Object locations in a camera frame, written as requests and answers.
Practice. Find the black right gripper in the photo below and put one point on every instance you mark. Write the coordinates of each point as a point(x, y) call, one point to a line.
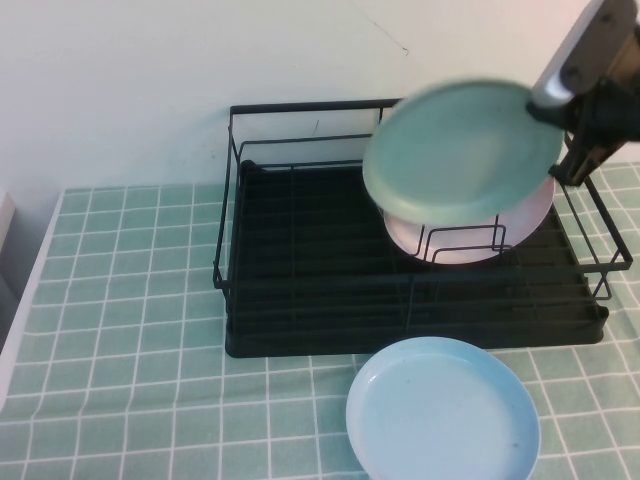
point(610, 100)

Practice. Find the white table edge board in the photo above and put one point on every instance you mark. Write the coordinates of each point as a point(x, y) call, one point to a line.
point(25, 310)

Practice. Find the pink plate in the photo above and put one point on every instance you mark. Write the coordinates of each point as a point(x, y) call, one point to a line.
point(520, 220)

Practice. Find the green checked tablecloth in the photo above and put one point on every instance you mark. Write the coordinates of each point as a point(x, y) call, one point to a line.
point(125, 300)

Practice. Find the black plastic drip tray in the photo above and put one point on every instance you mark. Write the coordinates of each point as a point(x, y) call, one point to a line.
point(310, 225)

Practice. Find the green plate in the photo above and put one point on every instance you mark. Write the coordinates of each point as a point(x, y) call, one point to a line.
point(450, 150)

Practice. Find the light blue plate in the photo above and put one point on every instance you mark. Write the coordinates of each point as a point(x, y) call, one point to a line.
point(440, 415)

